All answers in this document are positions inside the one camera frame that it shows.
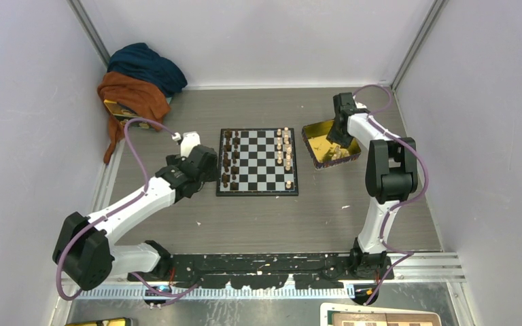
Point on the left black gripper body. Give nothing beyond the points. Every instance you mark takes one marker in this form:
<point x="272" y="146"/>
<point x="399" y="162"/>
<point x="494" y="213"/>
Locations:
<point x="209" y="176"/>

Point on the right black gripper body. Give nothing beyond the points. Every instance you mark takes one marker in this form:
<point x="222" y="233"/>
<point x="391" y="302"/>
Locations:
<point x="340" y="137"/>

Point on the gold tin box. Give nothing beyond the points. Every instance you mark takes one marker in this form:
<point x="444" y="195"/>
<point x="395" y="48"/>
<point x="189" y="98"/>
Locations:
<point x="323" y="153"/>

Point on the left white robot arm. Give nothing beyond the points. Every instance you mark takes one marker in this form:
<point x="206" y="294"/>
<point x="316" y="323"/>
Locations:
<point x="87" y="249"/>

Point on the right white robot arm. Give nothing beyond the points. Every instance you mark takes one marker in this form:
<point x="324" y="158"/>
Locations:
<point x="391" y="177"/>

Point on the dark wooden chess pieces row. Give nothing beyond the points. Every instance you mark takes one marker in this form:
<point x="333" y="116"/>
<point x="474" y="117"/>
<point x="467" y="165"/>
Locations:
<point x="230" y="158"/>

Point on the wooden board corner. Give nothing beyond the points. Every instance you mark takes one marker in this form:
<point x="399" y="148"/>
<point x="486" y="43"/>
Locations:
<point x="348" y="315"/>

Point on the black and white chessboard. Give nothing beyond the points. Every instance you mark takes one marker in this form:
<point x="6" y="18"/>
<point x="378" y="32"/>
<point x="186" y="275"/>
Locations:
<point x="259" y="173"/>

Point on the yellow patterned box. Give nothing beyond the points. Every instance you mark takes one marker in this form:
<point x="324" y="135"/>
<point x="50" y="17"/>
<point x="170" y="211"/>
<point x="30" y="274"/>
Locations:
<point x="119" y="113"/>

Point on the orange cloth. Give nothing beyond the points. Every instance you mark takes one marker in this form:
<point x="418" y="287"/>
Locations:
<point x="144" y="98"/>

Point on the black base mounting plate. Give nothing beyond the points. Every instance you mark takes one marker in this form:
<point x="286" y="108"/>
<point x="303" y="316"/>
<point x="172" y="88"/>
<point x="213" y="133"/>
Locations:
<point x="269" y="270"/>

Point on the dark blue cloth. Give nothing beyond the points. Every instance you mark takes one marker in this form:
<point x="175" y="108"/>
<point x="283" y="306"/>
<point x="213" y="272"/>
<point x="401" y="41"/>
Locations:
<point x="139" y="61"/>

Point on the gold tin lid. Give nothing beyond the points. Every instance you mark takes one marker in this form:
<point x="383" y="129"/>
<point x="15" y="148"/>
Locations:
<point x="120" y="321"/>

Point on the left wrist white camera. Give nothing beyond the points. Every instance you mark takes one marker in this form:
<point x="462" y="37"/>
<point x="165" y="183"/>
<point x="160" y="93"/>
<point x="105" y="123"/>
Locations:
<point x="188" y="142"/>

